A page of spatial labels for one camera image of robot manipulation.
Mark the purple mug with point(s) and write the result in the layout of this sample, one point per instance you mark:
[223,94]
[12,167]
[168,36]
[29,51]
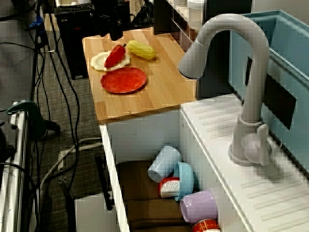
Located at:
[200,205]

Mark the green clamp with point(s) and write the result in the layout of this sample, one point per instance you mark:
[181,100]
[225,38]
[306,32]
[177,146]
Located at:
[36,118]

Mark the black upright panel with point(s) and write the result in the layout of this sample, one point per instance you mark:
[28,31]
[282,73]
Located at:
[217,77]

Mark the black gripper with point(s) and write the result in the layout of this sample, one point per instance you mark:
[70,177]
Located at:
[107,12]

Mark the black computer tower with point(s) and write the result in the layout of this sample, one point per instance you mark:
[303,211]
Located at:
[72,48]

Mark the red toy pepper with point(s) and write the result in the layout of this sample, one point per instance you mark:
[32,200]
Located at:
[114,56]

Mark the blue connector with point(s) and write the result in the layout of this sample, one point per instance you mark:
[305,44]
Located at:
[36,23]

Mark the teal plastic box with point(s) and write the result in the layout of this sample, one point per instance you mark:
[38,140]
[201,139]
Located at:
[289,60]

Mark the yellow toy corn cob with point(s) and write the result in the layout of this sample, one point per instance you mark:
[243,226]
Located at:
[141,49]

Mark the cream scalloped plate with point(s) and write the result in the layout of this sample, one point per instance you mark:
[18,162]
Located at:
[97,61]

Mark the grey toy faucet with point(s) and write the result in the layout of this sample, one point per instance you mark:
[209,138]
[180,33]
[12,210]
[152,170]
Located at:
[253,72]

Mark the red rimmed cup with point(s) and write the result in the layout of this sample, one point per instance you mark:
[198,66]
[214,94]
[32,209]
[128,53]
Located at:
[205,226]

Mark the light blue bowl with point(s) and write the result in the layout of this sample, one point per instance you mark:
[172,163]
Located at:
[185,178]

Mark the light blue plastic cup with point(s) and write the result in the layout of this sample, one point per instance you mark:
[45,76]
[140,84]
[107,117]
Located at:
[164,162]

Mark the red round plate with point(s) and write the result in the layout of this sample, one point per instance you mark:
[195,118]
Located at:
[123,81]

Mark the white aluminium frame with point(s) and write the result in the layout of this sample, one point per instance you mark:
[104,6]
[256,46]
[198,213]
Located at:
[17,169]

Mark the white toy sink basin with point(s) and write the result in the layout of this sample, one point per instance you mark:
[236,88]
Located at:
[149,135]

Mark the red white toy food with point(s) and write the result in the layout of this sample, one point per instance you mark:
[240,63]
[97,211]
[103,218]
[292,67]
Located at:
[170,189]

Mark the black keyboard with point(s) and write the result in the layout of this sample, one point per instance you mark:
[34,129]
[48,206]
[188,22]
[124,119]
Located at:
[72,7]

